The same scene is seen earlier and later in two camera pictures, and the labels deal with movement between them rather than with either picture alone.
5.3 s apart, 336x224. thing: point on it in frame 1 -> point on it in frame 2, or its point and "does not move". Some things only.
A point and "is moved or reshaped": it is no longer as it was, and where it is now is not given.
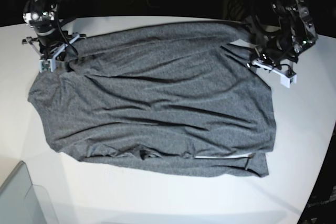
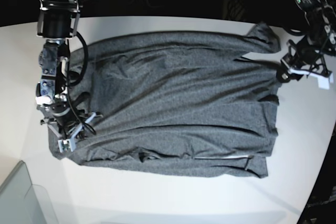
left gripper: x=54 y=46 -> x=66 y=119
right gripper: x=266 y=58 -> x=305 y=57
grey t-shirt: x=176 y=96 is moved or reshaped
